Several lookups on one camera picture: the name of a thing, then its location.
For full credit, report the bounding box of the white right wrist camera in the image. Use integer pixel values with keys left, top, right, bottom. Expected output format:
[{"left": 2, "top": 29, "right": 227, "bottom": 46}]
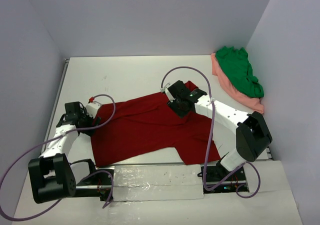
[{"left": 160, "top": 82, "right": 175, "bottom": 103}]

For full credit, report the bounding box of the salmon pink t-shirt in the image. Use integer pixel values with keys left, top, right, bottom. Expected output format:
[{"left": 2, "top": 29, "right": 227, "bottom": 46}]
[{"left": 210, "top": 53, "right": 265, "bottom": 114}]

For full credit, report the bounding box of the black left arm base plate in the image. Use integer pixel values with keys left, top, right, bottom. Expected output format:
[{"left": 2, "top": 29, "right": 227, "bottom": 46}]
[{"left": 73, "top": 167, "right": 114, "bottom": 202}]

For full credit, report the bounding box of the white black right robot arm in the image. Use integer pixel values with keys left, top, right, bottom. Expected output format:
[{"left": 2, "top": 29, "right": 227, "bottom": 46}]
[{"left": 161, "top": 80, "right": 273, "bottom": 172}]

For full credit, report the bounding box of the green t-shirt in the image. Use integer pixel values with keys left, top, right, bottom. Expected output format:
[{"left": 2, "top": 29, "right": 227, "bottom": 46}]
[{"left": 215, "top": 46, "right": 265, "bottom": 99}]

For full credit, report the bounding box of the white cardboard front cover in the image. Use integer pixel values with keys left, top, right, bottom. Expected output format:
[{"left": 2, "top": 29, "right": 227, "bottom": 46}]
[{"left": 15, "top": 161, "right": 302, "bottom": 225}]

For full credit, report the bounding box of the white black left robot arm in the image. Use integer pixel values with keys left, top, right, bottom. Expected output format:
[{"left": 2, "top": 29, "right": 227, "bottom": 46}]
[{"left": 28, "top": 101, "right": 102, "bottom": 204}]

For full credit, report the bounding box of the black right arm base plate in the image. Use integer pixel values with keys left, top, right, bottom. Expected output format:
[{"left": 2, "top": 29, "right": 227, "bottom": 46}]
[{"left": 203, "top": 164, "right": 249, "bottom": 194}]

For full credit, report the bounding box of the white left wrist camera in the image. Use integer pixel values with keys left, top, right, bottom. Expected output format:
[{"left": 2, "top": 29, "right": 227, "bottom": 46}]
[{"left": 85, "top": 101, "right": 102, "bottom": 119}]

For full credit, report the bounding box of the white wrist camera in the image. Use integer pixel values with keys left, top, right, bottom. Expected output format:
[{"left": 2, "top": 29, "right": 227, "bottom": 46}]
[
  {"left": 160, "top": 82, "right": 175, "bottom": 103},
  {"left": 85, "top": 101, "right": 102, "bottom": 119}
]

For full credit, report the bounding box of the red t-shirt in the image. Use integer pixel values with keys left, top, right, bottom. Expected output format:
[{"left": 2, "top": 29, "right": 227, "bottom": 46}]
[{"left": 91, "top": 92, "right": 211, "bottom": 167}]

